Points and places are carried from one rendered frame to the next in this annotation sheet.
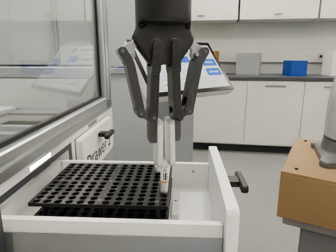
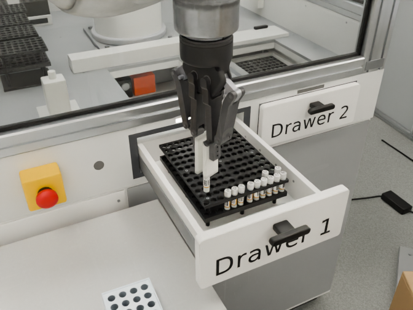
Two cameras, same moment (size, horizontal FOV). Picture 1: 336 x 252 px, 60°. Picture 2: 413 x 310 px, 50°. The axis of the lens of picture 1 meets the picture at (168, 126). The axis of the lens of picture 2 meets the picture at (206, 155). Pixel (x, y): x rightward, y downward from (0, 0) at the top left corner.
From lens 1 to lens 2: 0.60 m
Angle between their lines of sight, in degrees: 58
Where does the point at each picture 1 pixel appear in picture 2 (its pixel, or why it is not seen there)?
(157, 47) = (190, 79)
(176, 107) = (208, 133)
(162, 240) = (182, 225)
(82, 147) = (263, 115)
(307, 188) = not seen: outside the picture
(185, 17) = (200, 64)
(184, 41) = (214, 81)
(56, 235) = (152, 176)
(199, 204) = not seen: hidden behind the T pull
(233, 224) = (196, 248)
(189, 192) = not seen: hidden behind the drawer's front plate
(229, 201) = (211, 232)
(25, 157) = (170, 111)
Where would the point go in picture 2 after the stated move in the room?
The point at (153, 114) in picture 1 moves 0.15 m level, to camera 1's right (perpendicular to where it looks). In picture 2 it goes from (192, 130) to (244, 180)
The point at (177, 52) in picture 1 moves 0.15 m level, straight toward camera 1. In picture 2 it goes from (204, 89) to (102, 112)
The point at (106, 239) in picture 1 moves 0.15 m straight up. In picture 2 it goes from (165, 198) to (160, 130)
